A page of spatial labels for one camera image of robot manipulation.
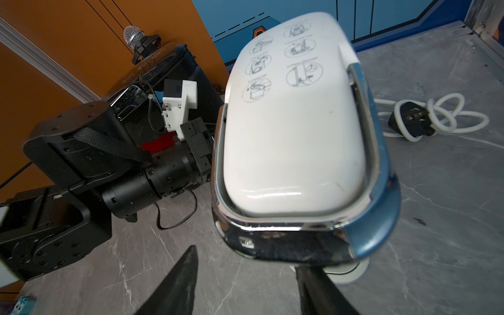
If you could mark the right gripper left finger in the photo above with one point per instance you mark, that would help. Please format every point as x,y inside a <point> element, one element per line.
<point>176,293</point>

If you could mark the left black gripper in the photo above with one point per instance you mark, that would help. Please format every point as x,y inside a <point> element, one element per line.
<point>197,150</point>

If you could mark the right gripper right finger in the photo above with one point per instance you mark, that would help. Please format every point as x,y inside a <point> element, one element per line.
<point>319,295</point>

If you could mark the white coffee machine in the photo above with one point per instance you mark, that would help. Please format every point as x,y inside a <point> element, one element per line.
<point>301,172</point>

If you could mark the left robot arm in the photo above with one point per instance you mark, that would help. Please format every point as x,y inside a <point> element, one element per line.
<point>98,173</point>

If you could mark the red coffee machine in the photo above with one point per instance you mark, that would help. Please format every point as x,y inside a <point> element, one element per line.
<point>163,142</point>

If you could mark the microphone on black tripod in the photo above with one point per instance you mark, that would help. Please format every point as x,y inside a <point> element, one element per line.
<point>142,45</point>

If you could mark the blue owl toy block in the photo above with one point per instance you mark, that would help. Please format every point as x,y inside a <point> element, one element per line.
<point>24,306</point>

